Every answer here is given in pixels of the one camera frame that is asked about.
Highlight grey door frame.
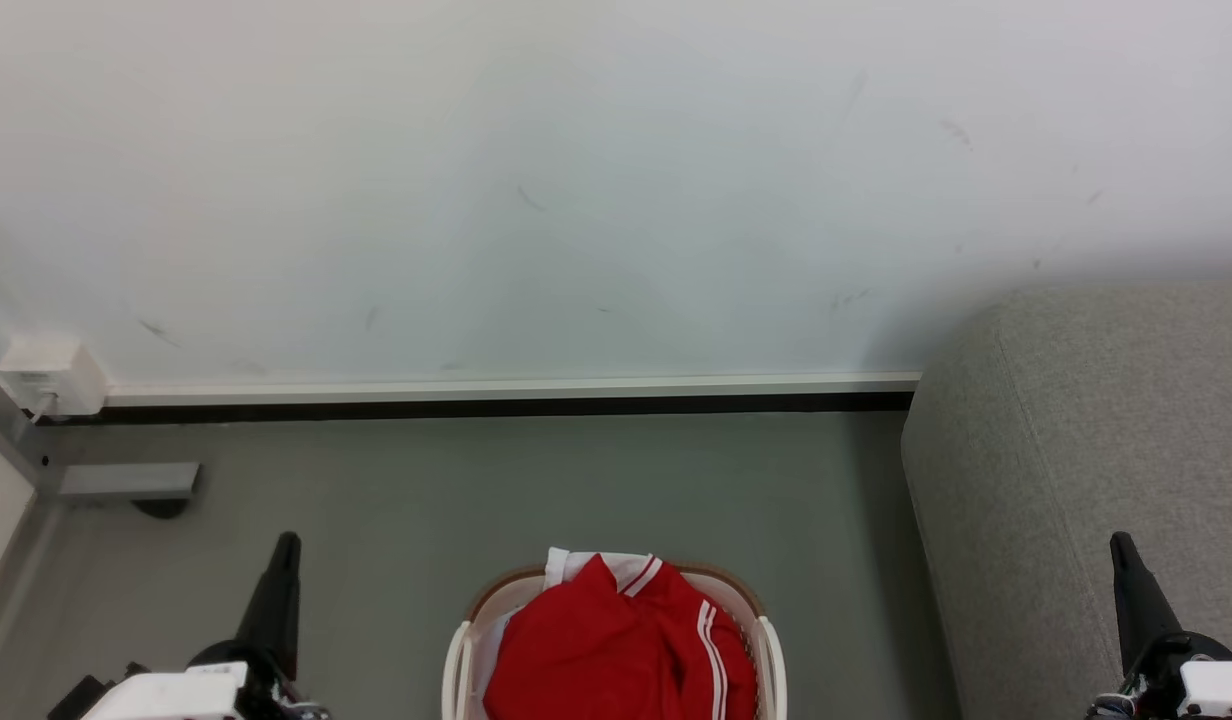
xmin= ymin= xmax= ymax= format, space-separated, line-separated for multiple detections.
xmin=0 ymin=358 xmax=62 ymax=661

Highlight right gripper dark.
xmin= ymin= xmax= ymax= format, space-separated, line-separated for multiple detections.
xmin=1086 ymin=532 xmax=1232 ymax=720

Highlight grey fabric sofa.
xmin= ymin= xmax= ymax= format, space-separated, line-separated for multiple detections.
xmin=900 ymin=282 xmax=1232 ymax=720

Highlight red garment with white stripes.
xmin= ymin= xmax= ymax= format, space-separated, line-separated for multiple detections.
xmin=483 ymin=547 xmax=759 ymax=720

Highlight grey metal floor bracket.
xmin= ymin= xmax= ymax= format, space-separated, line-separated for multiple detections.
xmin=58 ymin=461 xmax=201 ymax=520

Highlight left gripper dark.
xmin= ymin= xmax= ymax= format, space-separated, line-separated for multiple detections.
xmin=186 ymin=532 xmax=329 ymax=720

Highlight white wall outlet box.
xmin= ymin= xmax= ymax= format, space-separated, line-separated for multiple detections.
xmin=0 ymin=335 xmax=108 ymax=418

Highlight white laundry basket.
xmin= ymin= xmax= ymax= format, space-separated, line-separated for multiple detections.
xmin=442 ymin=562 xmax=788 ymax=720

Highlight white and black baseboard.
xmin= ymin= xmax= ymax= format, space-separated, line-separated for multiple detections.
xmin=36 ymin=372 xmax=923 ymax=425

